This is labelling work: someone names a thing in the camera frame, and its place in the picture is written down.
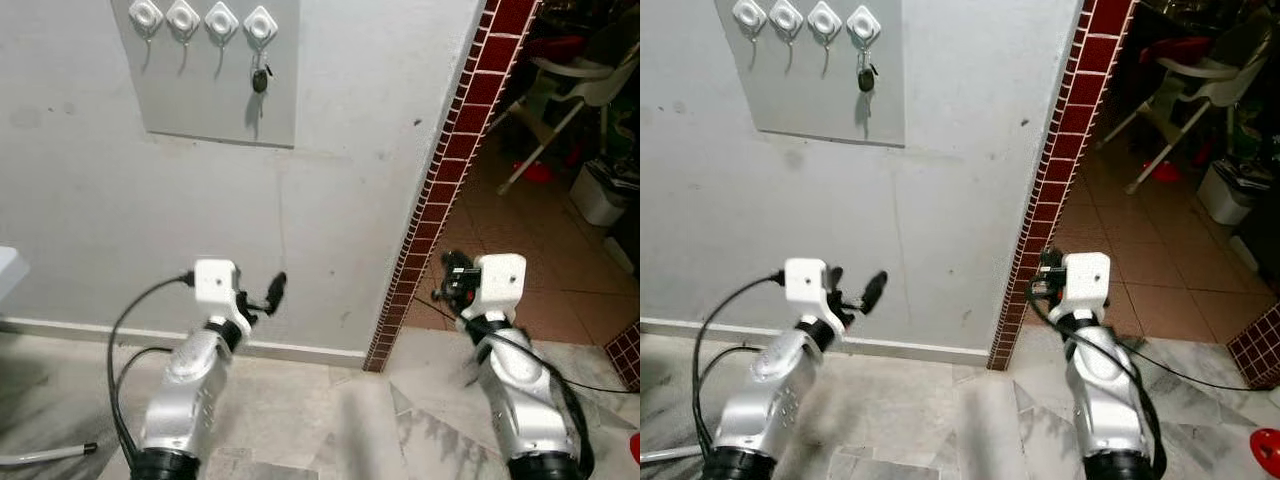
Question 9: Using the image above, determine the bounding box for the grey hook board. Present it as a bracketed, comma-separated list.
[739, 0, 907, 149]
[109, 0, 302, 150]

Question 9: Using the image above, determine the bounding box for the white plastic bin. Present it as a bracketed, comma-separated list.
[1196, 158, 1263, 228]
[569, 158, 639, 228]

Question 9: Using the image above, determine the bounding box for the white folding chair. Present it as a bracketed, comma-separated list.
[1094, 32, 1280, 197]
[496, 38, 641, 197]

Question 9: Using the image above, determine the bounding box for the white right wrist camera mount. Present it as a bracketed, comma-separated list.
[1061, 251, 1112, 317]
[473, 252, 529, 322]

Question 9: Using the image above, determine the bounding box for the red tiled wall edge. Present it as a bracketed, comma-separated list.
[362, 0, 542, 374]
[987, 0, 1138, 372]

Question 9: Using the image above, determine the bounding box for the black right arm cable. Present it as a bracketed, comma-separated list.
[1024, 284, 1253, 393]
[430, 288, 629, 395]

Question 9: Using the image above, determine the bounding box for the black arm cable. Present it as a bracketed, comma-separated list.
[690, 271, 787, 463]
[1024, 284, 1253, 393]
[430, 288, 629, 395]
[104, 271, 197, 471]

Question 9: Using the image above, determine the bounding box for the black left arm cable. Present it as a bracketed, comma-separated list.
[690, 271, 787, 463]
[104, 271, 197, 471]

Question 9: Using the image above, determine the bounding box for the low red tiled wall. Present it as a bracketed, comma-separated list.
[1227, 302, 1280, 392]
[604, 321, 641, 392]

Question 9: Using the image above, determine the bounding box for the white folding table leg frame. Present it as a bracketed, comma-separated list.
[0, 442, 100, 467]
[640, 444, 707, 465]

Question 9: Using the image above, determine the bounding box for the white wall hook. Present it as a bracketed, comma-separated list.
[768, 0, 805, 41]
[165, 0, 203, 43]
[203, 1, 241, 46]
[128, 0, 165, 39]
[242, 5, 281, 51]
[846, 5, 884, 51]
[731, 0, 768, 37]
[806, 0, 844, 45]

